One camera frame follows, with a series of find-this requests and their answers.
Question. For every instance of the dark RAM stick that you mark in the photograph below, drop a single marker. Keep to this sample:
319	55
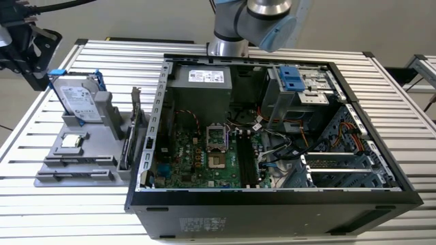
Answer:
76	175
80	160

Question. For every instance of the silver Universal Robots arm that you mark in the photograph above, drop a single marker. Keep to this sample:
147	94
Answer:
231	20

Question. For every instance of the black RAM slot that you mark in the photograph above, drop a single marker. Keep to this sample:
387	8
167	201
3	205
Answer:
242	158
251	158
246	158

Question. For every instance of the hard disk in blue carrier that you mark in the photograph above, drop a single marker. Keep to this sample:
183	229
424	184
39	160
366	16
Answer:
76	97

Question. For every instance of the silver CPU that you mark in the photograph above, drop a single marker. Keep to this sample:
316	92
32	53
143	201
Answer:
71	141

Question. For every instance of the grey parts rack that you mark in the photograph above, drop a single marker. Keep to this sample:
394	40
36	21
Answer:
99	143

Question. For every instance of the graphics card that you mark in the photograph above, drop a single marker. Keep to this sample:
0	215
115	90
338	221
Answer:
127	150

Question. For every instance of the grey power supply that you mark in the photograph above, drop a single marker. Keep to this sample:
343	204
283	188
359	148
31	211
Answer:
200	102

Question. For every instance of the socket locking lever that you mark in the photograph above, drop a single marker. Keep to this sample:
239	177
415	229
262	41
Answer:
227	139

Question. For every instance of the CPU socket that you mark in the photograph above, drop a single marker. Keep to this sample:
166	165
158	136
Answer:
216	160

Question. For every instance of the green motherboard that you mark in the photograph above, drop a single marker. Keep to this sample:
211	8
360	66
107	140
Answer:
218	178

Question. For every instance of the blue plastic bay latch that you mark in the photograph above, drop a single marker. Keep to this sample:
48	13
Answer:
290	79

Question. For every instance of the black open PC case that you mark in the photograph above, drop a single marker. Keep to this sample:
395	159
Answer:
238	217

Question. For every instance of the perforated metal disk bay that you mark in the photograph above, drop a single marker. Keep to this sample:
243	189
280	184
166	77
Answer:
340	170

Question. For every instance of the metal slat side table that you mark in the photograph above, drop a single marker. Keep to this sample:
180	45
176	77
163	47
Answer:
424	62

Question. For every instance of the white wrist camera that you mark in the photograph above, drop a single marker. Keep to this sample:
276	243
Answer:
4	38

